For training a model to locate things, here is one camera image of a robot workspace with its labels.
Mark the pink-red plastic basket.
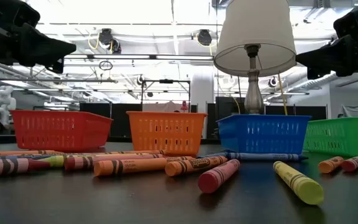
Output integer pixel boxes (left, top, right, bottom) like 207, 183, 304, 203
10, 109, 114, 151

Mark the orange plastic basket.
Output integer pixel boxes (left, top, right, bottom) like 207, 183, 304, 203
126, 111, 208, 156

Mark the grey cloth cover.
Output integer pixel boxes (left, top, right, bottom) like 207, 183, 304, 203
340, 103, 358, 118

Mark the white robot figure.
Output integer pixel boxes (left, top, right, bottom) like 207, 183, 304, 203
0, 85, 17, 127

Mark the green plastic basket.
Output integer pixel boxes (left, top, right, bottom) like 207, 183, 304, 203
303, 116, 358, 159

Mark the white shade table lamp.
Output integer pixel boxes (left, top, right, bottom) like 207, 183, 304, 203
213, 0, 297, 115

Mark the blue plastic basket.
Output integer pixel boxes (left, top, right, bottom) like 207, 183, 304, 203
216, 113, 312, 156

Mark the long ceiling light bar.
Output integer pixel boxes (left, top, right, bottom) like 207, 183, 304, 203
63, 53, 214, 61

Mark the white round column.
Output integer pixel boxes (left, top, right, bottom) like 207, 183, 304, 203
191, 67, 214, 113

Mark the yellow-orange power cable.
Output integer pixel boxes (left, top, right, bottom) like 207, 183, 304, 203
277, 73, 289, 116

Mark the black hanging ring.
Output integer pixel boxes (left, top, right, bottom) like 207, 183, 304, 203
98, 60, 114, 72

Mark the black metal rig frame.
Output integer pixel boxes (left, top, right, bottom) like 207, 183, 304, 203
140, 78, 192, 112

